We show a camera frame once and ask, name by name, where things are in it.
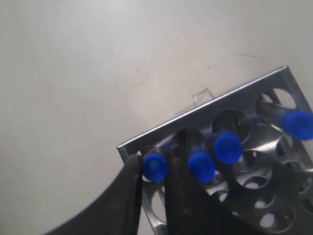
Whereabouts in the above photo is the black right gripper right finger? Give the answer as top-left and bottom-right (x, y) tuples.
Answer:
(164, 157), (263, 235)

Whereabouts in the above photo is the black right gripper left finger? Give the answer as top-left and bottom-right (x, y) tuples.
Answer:
(48, 154), (142, 235)

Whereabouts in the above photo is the blue capped tube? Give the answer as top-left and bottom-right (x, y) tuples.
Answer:
(184, 129), (215, 185)
(143, 147), (168, 183)
(212, 113), (243, 165)

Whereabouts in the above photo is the metal test tube rack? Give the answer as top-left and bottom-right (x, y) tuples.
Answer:
(117, 66), (313, 235)

